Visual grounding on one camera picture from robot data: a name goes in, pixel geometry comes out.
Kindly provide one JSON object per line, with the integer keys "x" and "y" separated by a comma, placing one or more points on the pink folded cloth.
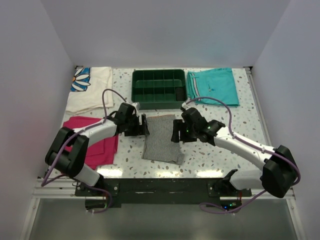
{"x": 101, "y": 153}

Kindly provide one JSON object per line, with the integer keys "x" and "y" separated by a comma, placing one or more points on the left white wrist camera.
{"x": 136, "y": 105}

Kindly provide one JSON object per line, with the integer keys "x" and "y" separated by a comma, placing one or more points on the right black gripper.
{"x": 176, "y": 128}

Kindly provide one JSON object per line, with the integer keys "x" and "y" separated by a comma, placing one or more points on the grey striped underwear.
{"x": 158, "y": 145}

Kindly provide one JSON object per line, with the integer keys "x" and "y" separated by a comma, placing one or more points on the aluminium frame rail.
{"x": 258, "y": 107}

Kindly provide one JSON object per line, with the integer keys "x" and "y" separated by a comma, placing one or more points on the teal folded shorts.
{"x": 218, "y": 83}

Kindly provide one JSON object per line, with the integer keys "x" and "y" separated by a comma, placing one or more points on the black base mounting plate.
{"x": 168, "y": 191}

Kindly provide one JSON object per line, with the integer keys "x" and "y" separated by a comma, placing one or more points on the black item in tray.
{"x": 180, "y": 94}

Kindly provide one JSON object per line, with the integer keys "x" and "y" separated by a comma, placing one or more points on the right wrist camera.
{"x": 184, "y": 106}

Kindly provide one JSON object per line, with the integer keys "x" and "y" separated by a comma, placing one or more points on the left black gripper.
{"x": 138, "y": 130}

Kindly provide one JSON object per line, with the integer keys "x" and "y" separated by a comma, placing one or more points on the green divided plastic tray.
{"x": 154, "y": 89}

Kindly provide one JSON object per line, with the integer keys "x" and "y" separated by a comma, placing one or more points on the cream daisy print shirt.
{"x": 87, "y": 87}

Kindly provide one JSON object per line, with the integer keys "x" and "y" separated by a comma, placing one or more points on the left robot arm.
{"x": 68, "y": 151}

